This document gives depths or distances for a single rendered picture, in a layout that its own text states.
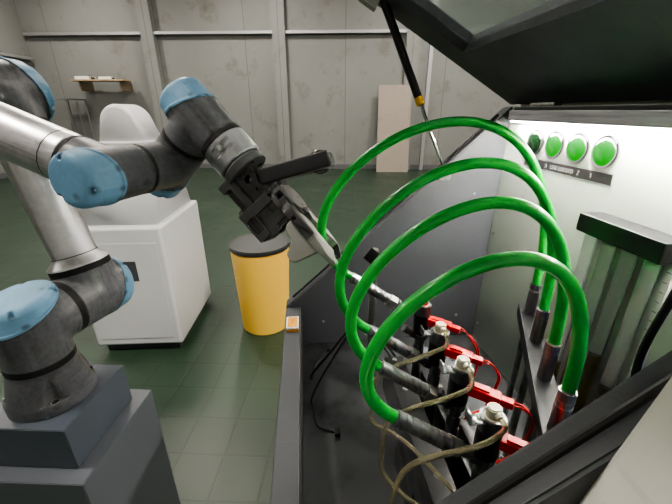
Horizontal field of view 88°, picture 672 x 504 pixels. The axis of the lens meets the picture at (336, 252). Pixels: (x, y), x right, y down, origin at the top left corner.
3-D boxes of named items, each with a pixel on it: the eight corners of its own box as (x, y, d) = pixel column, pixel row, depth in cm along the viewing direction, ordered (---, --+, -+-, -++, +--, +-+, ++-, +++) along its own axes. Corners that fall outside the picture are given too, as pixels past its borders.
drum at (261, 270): (298, 309, 271) (295, 233, 248) (286, 340, 235) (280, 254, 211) (249, 306, 276) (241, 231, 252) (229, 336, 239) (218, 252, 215)
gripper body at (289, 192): (278, 240, 60) (231, 187, 60) (314, 207, 58) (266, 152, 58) (263, 246, 53) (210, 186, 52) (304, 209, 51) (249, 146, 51)
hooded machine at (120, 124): (183, 202, 588) (166, 104, 531) (162, 213, 526) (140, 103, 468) (136, 201, 593) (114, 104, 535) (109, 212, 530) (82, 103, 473)
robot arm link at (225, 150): (250, 132, 58) (228, 122, 50) (268, 153, 58) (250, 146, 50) (220, 163, 59) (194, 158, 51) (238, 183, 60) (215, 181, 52)
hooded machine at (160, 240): (179, 356, 219) (137, 154, 173) (90, 355, 220) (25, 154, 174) (217, 299, 286) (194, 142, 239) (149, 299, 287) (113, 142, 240)
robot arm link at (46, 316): (-19, 368, 64) (-50, 304, 59) (54, 327, 76) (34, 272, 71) (28, 381, 61) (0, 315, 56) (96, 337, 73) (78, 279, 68)
